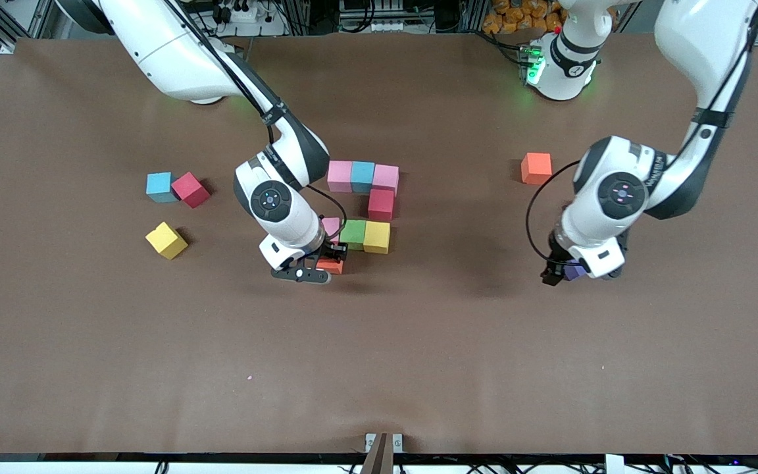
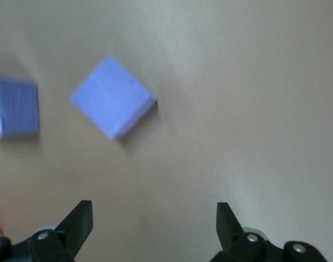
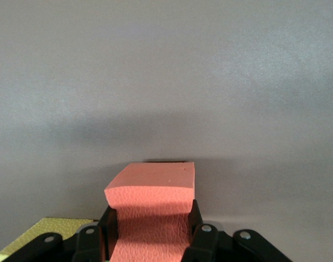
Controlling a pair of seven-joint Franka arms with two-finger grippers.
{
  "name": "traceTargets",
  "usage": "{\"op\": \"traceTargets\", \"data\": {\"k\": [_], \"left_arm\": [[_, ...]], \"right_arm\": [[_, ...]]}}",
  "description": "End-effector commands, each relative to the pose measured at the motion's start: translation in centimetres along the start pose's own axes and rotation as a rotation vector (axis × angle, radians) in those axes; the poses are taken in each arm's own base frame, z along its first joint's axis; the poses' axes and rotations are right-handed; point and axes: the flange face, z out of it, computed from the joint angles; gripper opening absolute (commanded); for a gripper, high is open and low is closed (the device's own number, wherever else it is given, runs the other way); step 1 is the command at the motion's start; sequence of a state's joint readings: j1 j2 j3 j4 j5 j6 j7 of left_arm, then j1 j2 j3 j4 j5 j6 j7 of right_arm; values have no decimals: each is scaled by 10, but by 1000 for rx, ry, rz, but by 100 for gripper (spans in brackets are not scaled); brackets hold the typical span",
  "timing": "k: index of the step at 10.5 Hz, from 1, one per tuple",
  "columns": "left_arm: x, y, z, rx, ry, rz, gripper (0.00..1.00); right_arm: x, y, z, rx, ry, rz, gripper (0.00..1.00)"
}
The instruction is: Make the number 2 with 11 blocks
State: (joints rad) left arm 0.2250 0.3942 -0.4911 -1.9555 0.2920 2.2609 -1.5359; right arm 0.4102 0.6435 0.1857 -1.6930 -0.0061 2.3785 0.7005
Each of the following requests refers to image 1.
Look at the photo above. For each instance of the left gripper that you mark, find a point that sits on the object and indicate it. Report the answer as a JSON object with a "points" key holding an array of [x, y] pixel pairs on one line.
{"points": [[557, 259]]}

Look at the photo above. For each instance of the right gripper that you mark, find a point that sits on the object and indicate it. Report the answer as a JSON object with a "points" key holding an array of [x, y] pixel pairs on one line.
{"points": [[333, 251]]}

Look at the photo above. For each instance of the orange foam block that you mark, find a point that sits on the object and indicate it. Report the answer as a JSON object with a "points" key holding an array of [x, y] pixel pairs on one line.
{"points": [[536, 168], [333, 266]]}

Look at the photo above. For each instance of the purple foam block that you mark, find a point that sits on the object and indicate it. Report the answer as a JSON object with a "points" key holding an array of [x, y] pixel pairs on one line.
{"points": [[575, 271]]}

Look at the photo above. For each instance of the green foam block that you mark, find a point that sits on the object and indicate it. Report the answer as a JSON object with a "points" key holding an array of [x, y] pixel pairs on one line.
{"points": [[353, 235]]}

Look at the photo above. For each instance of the pink foam block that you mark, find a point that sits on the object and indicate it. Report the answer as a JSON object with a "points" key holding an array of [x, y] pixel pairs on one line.
{"points": [[331, 227], [339, 176], [385, 178]]}

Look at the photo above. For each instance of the yellow foam block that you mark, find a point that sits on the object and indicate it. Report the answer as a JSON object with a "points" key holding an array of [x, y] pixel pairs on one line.
{"points": [[166, 240], [376, 238]]}

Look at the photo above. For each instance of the crimson foam block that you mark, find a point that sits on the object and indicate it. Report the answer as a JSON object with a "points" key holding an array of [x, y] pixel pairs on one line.
{"points": [[380, 205], [191, 189]]}

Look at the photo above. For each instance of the light blue foam block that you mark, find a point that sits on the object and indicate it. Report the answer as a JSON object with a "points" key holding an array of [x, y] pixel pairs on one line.
{"points": [[160, 187], [363, 176]]}

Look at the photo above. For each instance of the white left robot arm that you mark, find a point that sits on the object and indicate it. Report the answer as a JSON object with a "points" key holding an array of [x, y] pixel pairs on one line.
{"points": [[701, 39]]}

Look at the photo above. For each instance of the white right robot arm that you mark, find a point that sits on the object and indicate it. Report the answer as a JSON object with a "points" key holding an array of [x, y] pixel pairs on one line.
{"points": [[175, 59]]}

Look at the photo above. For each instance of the white power strip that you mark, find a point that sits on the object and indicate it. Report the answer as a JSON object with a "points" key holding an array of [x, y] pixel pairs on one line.
{"points": [[251, 14]]}

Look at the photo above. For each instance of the orange snack bags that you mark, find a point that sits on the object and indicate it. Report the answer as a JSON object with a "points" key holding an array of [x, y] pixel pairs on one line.
{"points": [[517, 16]]}

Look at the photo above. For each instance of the small metal bracket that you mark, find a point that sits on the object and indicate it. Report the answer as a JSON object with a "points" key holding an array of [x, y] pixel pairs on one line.
{"points": [[370, 441]]}

